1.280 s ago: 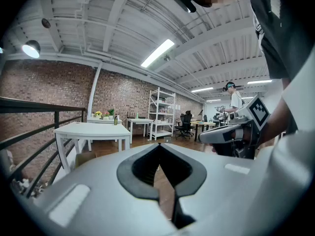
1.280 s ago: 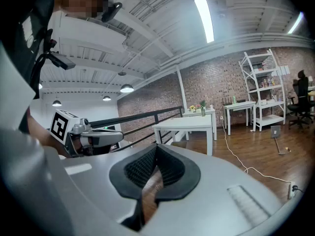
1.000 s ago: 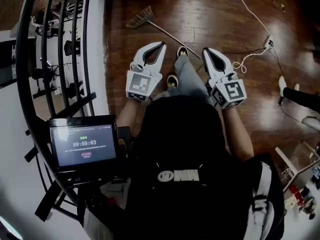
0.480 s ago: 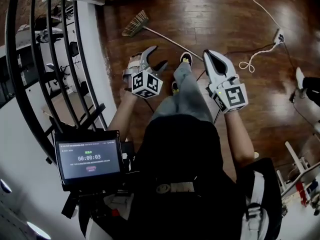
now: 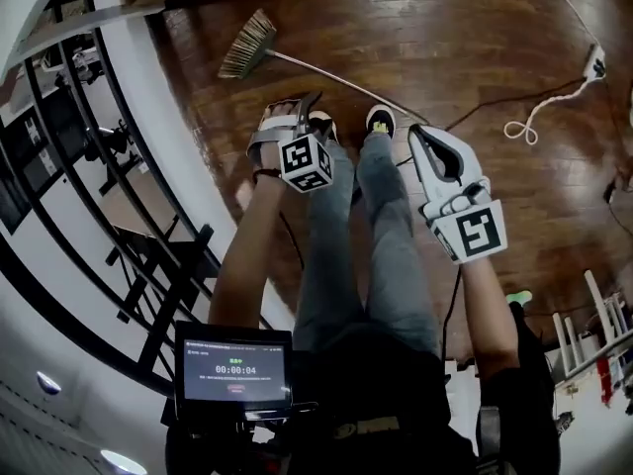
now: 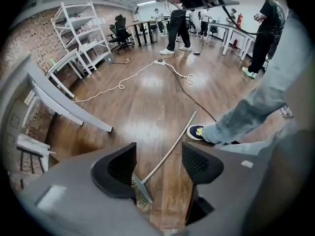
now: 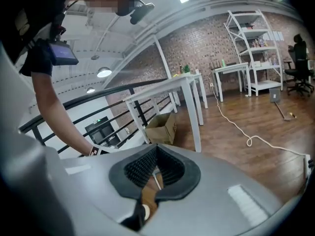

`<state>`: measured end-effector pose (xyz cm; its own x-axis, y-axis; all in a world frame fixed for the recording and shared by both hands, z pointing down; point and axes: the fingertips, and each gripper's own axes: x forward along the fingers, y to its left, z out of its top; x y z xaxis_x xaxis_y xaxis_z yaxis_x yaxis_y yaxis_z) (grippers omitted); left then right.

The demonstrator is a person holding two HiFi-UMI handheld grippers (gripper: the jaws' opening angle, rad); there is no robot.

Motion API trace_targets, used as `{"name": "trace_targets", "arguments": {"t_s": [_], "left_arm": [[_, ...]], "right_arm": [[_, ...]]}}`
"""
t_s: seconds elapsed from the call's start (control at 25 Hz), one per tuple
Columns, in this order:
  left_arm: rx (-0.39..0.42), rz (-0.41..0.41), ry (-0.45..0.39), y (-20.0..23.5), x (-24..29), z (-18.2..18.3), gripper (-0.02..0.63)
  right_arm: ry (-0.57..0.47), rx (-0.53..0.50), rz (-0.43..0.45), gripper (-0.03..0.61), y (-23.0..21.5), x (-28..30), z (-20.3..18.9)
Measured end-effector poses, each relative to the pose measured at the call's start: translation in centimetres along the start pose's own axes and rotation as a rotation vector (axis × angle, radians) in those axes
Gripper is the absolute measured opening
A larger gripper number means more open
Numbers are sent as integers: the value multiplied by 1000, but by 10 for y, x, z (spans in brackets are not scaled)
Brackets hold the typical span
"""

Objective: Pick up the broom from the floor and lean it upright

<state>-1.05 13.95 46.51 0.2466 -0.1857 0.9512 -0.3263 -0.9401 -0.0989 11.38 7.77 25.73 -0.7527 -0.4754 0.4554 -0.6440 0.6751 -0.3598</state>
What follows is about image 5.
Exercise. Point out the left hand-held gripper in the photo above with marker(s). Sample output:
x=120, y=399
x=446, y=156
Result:
x=306, y=162

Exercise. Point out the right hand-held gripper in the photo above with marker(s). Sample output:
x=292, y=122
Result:
x=475, y=233

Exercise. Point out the person's right forearm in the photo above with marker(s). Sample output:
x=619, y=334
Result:
x=487, y=314

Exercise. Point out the person's left forearm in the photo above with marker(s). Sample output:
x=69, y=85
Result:
x=252, y=245

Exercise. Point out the dark wooden floor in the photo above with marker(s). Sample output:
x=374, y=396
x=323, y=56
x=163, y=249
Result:
x=484, y=32

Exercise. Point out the person's right hand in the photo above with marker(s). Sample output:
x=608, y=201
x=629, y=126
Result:
x=465, y=198

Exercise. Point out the person's left hand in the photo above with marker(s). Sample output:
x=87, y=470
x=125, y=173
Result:
x=269, y=159

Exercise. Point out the person's left white shoe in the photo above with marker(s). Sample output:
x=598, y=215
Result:
x=320, y=118

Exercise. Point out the person's white shoe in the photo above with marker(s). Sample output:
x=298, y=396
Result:
x=381, y=117
x=320, y=118

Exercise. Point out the person's right white shoe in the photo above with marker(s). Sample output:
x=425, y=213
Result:
x=381, y=117

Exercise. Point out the person's right leg in jeans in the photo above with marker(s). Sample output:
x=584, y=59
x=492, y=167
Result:
x=390, y=245

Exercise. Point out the person's leg in jeans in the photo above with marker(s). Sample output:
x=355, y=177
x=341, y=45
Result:
x=390, y=245
x=329, y=245

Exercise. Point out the person's left leg in jeans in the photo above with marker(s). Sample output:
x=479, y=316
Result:
x=329, y=245

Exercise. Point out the small green object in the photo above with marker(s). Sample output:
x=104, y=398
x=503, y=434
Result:
x=519, y=296

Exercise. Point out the white power strip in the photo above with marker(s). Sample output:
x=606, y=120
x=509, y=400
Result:
x=595, y=62

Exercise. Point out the black metal railing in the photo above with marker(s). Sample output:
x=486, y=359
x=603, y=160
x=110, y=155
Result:
x=148, y=290

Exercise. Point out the person's black shirt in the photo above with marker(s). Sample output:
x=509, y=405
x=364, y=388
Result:
x=386, y=404

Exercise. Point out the black chest-mounted screen device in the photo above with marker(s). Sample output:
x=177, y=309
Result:
x=232, y=366

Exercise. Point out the round white lamp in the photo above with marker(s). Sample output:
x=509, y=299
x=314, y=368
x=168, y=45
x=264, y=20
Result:
x=48, y=383
x=123, y=463

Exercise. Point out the white frame rack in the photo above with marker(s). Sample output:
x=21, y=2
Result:
x=593, y=329

